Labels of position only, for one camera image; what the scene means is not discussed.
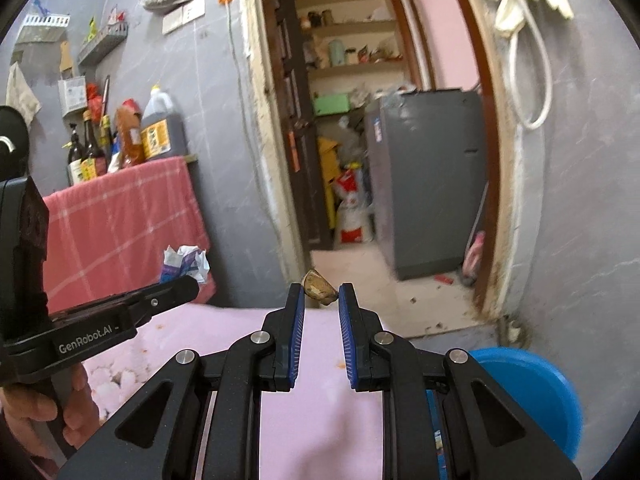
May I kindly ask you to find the pink cloth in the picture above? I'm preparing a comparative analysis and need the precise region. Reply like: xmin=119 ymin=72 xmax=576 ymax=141
xmin=462 ymin=231 xmax=487 ymax=279

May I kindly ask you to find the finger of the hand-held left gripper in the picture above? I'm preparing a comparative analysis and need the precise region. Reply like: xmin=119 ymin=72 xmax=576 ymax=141
xmin=127 ymin=276 xmax=201 ymax=330

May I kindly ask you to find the dark glass sauce bottle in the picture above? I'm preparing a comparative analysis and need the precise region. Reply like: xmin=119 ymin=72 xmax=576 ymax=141
xmin=82 ymin=110 xmax=108 ymax=177
xmin=67 ymin=125 xmax=89 ymax=186

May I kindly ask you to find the beige hanging cloth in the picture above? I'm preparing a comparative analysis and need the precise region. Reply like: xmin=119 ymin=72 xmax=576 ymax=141
xmin=6 ymin=62 xmax=42 ymax=124

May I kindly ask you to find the wrapper scrap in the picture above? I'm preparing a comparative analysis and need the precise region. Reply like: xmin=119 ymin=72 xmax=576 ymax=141
xmin=301 ymin=270 xmax=338 ymax=306

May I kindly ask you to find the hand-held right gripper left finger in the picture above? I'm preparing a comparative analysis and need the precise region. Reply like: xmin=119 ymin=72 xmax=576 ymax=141
xmin=57 ymin=282 xmax=306 ymax=480

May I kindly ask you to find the white wall switch plate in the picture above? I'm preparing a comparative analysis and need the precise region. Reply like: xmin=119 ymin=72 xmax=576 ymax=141
xmin=161 ymin=0 xmax=205 ymax=36

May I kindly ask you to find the yellow container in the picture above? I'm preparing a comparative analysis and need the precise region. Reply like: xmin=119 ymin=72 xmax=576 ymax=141
xmin=319 ymin=137 xmax=342 ymax=221

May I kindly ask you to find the green box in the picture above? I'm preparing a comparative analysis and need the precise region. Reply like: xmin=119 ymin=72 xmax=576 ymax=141
xmin=313 ymin=94 xmax=352 ymax=116

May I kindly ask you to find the grey wall shelf rack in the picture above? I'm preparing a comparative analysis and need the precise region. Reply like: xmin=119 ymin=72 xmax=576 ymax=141
xmin=77 ymin=24 xmax=129 ymax=66

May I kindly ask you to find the red plastic bag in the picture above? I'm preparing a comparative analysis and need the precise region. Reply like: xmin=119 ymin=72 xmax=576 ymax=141
xmin=87 ymin=82 xmax=109 ymax=117

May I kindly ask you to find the white wall box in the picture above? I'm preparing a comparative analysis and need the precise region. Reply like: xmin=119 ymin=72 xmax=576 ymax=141
xmin=58 ymin=76 xmax=89 ymax=119

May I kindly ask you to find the white wall basket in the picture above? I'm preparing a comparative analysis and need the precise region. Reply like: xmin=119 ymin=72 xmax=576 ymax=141
xmin=17 ymin=12 xmax=71 ymax=45

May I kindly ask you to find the dark wooden door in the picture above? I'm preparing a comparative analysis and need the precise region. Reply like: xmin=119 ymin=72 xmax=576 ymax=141
xmin=267 ymin=0 xmax=335 ymax=251

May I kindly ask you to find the red plaid cloth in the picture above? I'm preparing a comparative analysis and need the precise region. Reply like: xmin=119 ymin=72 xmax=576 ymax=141
xmin=42 ymin=156 xmax=217 ymax=313

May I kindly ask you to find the blue plastic basin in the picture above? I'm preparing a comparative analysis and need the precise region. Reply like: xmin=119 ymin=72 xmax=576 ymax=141
xmin=427 ymin=347 xmax=583 ymax=471

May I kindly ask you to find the grey refrigerator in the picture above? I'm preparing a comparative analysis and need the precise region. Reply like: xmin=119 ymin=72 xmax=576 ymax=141
xmin=364 ymin=87 xmax=490 ymax=281

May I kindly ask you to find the large dark oil jug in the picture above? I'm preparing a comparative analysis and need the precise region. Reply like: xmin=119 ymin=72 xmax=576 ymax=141
xmin=141 ymin=85 xmax=188 ymax=162

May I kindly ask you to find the white blue wrapper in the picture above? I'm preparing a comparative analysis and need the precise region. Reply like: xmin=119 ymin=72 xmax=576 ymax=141
xmin=161 ymin=245 xmax=211 ymax=287

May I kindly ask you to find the brown bottle with red cap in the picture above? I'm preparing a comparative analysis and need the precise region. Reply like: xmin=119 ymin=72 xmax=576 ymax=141
xmin=115 ymin=100 xmax=146 ymax=168

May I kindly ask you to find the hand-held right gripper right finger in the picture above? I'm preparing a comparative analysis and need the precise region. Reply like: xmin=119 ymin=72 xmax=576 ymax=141
xmin=338 ymin=282 xmax=583 ymax=480

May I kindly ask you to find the person's left hand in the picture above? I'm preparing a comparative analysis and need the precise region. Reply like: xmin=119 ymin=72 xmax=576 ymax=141
xmin=0 ymin=362 xmax=101 ymax=476

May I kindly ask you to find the white shower hose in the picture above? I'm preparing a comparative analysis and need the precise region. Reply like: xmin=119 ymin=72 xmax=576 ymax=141
xmin=508 ymin=0 xmax=553 ymax=131

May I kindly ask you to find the red white sack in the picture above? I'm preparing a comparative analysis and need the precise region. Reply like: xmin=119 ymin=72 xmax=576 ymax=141
xmin=334 ymin=167 xmax=374 ymax=246

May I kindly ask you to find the pink floral table cover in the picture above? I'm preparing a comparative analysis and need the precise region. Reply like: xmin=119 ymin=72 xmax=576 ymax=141
xmin=40 ymin=302 xmax=396 ymax=480

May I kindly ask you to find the wooden shelving unit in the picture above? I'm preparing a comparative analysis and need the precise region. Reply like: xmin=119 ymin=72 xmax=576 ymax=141
xmin=295 ymin=0 xmax=421 ymax=126

